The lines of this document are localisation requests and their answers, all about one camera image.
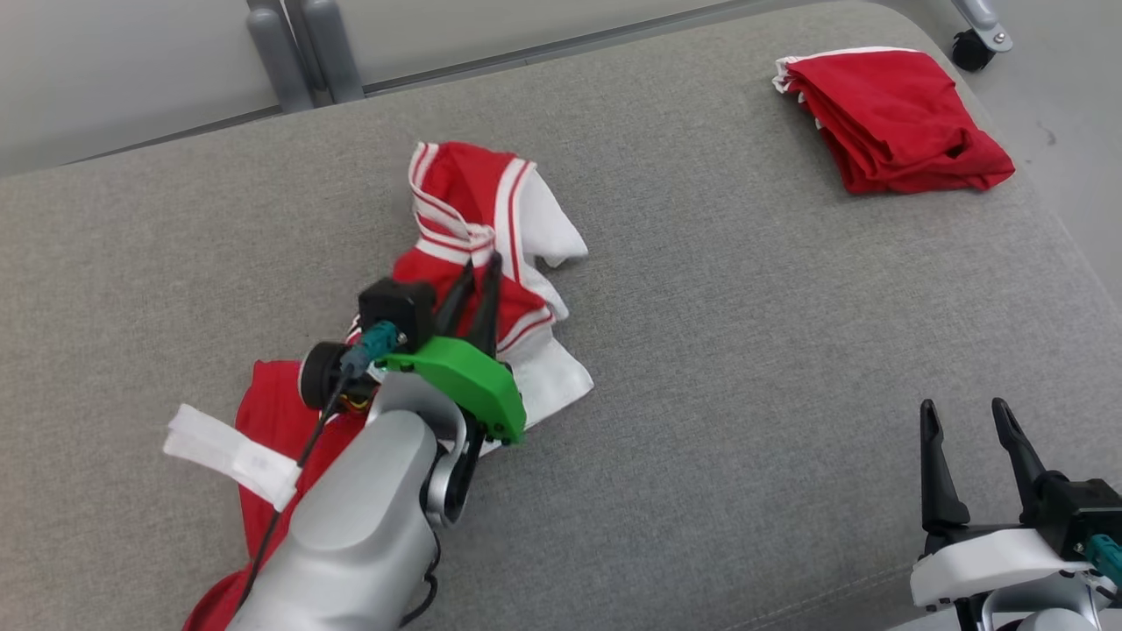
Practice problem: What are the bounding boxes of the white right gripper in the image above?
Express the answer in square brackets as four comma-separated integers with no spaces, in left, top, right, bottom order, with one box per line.
[910,397,1097,612]

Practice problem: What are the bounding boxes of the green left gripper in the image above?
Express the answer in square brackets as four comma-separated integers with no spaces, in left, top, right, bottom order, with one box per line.
[377,252,527,443]

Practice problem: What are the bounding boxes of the red basketball jersey number print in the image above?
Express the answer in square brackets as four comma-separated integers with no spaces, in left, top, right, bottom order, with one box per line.
[182,140,595,631]

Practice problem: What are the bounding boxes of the grey leg with black caster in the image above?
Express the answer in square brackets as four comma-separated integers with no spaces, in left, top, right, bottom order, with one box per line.
[951,0,1013,73]

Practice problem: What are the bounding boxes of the grey partition base rail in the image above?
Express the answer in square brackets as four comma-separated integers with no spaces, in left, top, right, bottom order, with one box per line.
[61,105,286,167]
[364,0,790,96]

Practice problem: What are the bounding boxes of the white tape cable label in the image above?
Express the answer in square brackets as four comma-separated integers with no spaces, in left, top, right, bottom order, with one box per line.
[164,403,302,512]

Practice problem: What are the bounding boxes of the grey partition post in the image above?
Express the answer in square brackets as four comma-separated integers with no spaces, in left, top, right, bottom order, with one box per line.
[245,0,365,113]

